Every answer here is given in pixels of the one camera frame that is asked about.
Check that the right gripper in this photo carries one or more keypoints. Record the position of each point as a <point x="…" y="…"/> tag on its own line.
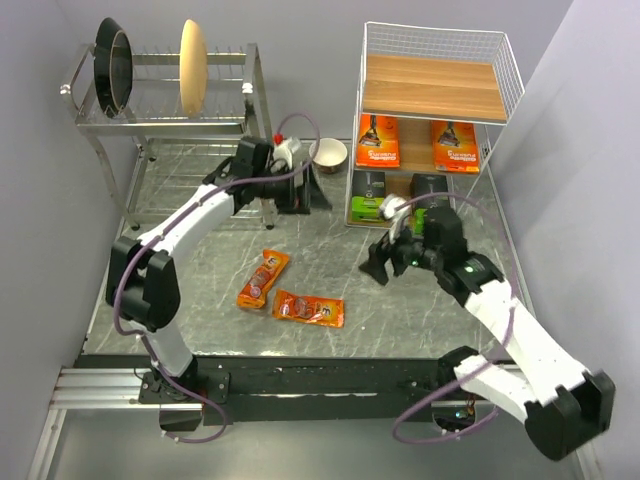
<point x="378" y="255"/>

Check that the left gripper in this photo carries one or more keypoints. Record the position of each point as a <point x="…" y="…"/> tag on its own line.
<point x="302" y="199"/>

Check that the black green razor box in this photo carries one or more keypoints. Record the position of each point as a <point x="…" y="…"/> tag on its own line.
<point x="368" y="191"/>
<point x="436" y="186"/>

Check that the orange razor bag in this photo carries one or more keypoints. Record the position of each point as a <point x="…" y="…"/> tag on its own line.
<point x="320" y="311"/>
<point x="254" y="293"/>

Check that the orange razor pack back side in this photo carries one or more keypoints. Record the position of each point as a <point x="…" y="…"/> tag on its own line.
<point x="377" y="142"/>

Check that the orange Gillette Fusion pack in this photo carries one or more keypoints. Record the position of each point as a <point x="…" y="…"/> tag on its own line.
<point x="454" y="147"/>

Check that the white wire wooden shelf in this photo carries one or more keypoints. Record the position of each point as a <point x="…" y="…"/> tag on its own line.
<point x="419" y="74"/>

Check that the steel dish rack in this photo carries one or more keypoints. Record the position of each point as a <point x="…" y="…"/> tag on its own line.
<point x="235" y="105"/>

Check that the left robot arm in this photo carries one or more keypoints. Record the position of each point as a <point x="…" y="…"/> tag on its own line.
<point x="142" y="283"/>

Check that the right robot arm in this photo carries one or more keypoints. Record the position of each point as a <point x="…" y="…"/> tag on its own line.
<point x="561" y="404"/>

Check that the white brown bowl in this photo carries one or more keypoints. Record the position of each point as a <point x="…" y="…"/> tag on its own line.
<point x="330" y="155"/>

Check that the beige plate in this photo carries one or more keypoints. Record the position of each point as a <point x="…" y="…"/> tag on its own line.
<point x="193" y="69"/>

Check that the black plate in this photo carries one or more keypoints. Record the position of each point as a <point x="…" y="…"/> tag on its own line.
<point x="113" y="67"/>

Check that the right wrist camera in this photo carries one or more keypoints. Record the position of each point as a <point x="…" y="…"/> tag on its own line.
<point x="395" y="210"/>

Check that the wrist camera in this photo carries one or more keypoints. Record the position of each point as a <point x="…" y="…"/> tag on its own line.
<point x="395" y="210"/>
<point x="285" y="149"/>

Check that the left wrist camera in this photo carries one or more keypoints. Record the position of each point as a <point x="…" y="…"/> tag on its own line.
<point x="285" y="149"/>

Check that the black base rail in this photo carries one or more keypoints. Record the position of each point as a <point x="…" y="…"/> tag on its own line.
<point x="254" y="389"/>

